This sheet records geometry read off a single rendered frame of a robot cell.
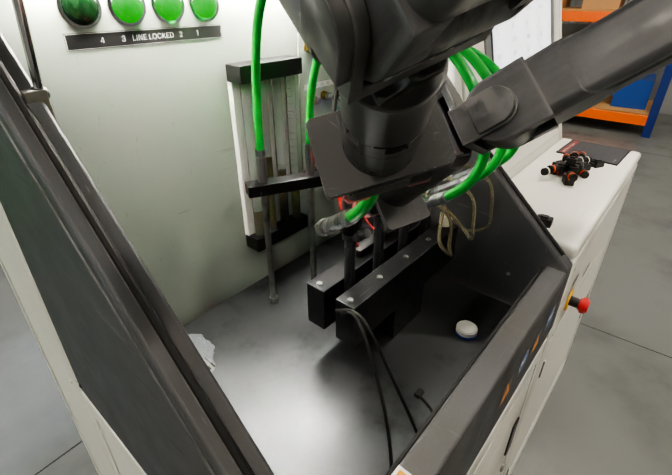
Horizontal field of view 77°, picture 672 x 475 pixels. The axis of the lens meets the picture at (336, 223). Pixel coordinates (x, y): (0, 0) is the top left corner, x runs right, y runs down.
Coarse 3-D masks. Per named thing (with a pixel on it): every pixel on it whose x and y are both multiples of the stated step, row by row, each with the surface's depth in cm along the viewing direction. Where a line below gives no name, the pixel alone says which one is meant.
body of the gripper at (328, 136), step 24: (312, 120) 32; (336, 120) 32; (432, 120) 32; (312, 144) 32; (336, 144) 32; (360, 144) 26; (408, 144) 27; (432, 144) 32; (336, 168) 32; (360, 168) 31; (384, 168) 30; (408, 168) 31; (432, 168) 31; (336, 192) 31
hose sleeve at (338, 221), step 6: (348, 210) 45; (330, 216) 50; (336, 216) 47; (342, 216) 45; (324, 222) 50; (330, 222) 48; (336, 222) 47; (342, 222) 45; (348, 222) 45; (354, 222) 45; (324, 228) 50; (330, 228) 49; (336, 228) 48
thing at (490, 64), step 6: (474, 48) 66; (480, 54) 65; (486, 60) 65; (492, 60) 65; (486, 66) 65; (492, 66) 65; (498, 66) 65; (492, 72) 65; (510, 150) 67; (516, 150) 67; (504, 156) 68; (510, 156) 68; (504, 162) 69; (456, 174) 76; (462, 174) 74; (444, 180) 77
